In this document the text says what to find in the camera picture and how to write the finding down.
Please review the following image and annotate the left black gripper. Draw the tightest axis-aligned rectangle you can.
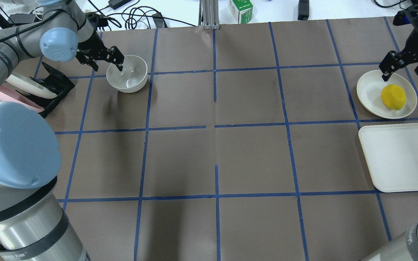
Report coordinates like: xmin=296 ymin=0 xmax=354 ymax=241
xmin=76 ymin=32 xmax=124 ymax=72

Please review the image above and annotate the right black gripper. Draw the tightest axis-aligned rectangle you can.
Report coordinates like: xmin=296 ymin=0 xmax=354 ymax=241
xmin=378 ymin=31 xmax=418 ymax=82

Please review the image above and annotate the yellow lemon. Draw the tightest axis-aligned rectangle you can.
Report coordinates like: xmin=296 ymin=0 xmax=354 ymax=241
xmin=381 ymin=84 xmax=406 ymax=111

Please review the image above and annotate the white ceramic bowl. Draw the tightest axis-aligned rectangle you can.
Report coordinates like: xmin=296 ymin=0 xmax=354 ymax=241
xmin=106 ymin=55 xmax=149 ymax=94

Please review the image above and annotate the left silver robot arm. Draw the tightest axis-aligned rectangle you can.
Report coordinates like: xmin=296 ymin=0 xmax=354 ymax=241
xmin=0 ymin=0 xmax=124 ymax=261

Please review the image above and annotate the white round plate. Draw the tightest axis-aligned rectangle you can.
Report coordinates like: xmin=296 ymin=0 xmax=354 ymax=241
xmin=356 ymin=70 xmax=418 ymax=119

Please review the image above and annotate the black plate rack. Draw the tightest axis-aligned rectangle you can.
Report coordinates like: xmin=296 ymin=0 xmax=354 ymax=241
xmin=28 ymin=62 xmax=75 ymax=118

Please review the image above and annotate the black power adapter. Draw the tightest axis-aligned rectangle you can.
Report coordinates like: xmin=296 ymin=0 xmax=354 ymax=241
xmin=108 ymin=0 xmax=132 ymax=10

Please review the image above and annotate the beige plate in rack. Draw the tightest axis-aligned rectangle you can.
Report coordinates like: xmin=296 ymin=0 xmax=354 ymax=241
xmin=5 ymin=72 xmax=58 ymax=99

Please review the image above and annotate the white rectangular tray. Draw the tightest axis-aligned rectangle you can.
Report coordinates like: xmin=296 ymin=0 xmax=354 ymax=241
xmin=358 ymin=123 xmax=418 ymax=193

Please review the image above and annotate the pink plate in rack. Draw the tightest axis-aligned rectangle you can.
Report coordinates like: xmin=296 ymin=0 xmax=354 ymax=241
xmin=0 ymin=86 xmax=45 ymax=113

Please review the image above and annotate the green white carton box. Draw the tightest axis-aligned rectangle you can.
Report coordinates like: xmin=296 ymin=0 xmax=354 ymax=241
xmin=229 ymin=0 xmax=254 ymax=24

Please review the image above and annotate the aluminium frame post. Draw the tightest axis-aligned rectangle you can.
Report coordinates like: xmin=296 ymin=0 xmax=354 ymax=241
xmin=198 ymin=0 xmax=220 ymax=30

